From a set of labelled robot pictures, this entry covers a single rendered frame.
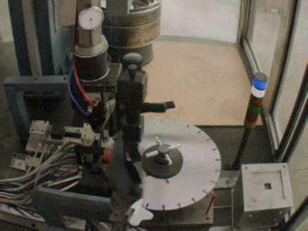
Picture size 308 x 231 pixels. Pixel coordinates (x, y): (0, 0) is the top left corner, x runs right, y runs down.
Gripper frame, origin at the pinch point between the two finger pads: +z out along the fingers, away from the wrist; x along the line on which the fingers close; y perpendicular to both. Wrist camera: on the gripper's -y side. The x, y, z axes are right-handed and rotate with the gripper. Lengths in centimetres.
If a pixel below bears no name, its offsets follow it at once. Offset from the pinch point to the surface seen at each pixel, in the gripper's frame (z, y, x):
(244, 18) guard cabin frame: 108, 8, 73
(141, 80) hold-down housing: -9.2, -3.6, 37.4
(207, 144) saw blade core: 20.6, 10.4, 20.8
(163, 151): 8.2, 0.9, 19.0
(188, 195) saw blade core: 4.5, 11.0, 10.6
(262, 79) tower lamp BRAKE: 18, 22, 44
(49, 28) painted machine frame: 30, -60, 43
